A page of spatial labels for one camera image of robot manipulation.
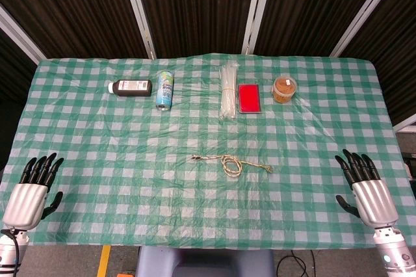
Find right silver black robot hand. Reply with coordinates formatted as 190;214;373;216
334;149;400;228

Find red ink pad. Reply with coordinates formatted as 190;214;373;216
238;83;263;115

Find beige braided rope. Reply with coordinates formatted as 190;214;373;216
190;154;274;179

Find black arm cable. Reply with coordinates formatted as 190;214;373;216
0;228;19;273

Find clear jar of rubber bands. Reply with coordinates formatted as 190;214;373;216
272;75;298;104

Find dark grey box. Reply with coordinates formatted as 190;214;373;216
401;130;416;177

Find grey plastic stool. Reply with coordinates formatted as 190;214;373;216
135;246;276;277

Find bundle of clear cable ties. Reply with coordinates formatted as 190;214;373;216
218;60;239;120

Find black floor cable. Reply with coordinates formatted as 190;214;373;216
274;249;318;277

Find dark brown bottle white cap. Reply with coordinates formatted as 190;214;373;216
108;79;153;98

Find green white checkered tablecloth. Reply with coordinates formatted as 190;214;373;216
0;53;416;249

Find white partition frame post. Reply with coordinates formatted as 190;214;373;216
330;0;409;59
393;116;416;133
118;0;157;60
242;0;276;55
0;3;45;65

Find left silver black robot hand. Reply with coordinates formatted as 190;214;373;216
1;152;65;230

